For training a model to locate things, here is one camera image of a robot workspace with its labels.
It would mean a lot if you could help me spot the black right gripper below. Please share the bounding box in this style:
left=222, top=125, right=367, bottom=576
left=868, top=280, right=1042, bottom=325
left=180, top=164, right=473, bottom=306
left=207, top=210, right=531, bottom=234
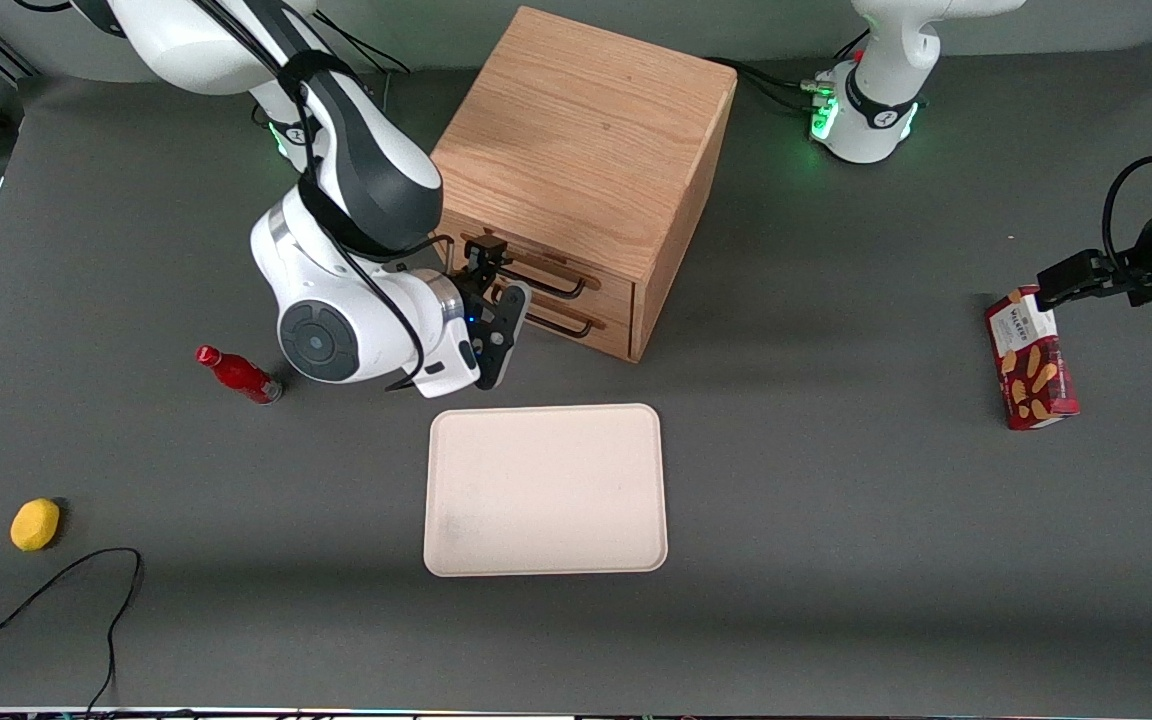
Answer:
left=449, top=235, right=535, bottom=391

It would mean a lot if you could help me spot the wooden drawer cabinet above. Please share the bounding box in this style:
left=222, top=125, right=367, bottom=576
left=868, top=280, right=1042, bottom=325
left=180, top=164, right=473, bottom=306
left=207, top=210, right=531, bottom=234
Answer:
left=431, top=5, right=739, bottom=364

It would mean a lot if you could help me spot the red cookie box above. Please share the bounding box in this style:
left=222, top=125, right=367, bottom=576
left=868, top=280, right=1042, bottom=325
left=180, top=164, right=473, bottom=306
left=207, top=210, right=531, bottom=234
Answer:
left=984, top=285, right=1080, bottom=431

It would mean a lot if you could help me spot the cream plastic tray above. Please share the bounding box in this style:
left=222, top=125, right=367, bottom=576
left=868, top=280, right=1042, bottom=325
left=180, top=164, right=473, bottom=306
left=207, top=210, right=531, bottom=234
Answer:
left=423, top=403, right=669, bottom=578

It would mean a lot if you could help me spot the red bottle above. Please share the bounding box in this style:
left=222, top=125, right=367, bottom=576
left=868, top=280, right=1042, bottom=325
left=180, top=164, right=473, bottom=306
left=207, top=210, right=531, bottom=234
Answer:
left=195, top=345, right=284, bottom=406

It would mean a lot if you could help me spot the yellow lemon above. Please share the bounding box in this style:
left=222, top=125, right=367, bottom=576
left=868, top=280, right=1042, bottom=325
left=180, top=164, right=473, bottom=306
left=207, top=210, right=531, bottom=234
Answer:
left=10, top=498, right=62, bottom=553

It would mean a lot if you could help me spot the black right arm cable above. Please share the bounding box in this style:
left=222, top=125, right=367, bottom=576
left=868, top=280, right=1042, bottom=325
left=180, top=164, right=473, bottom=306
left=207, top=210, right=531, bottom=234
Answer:
left=191, top=0, right=457, bottom=393

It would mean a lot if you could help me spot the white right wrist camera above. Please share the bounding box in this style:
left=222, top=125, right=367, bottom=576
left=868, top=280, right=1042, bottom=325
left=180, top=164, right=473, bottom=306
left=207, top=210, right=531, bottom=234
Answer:
left=406, top=333, right=484, bottom=400

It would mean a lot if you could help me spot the black right base cable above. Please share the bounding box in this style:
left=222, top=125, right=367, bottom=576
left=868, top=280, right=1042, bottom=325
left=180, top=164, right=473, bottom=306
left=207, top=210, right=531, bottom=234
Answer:
left=321, top=18, right=415, bottom=77

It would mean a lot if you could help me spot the black base cable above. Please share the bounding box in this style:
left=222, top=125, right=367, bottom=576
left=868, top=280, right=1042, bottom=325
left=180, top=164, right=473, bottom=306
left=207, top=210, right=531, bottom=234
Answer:
left=321, top=18, right=415, bottom=77
left=704, top=55, right=829, bottom=117

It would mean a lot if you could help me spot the black left base cable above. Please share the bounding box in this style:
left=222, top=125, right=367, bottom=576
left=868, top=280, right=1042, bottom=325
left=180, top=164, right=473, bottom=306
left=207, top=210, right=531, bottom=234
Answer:
left=704, top=55, right=829, bottom=117

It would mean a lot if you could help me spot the thin black table cable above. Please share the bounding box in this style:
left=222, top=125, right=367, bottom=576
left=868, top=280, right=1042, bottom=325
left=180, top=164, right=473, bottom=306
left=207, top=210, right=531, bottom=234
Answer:
left=0, top=547, right=144, bottom=717

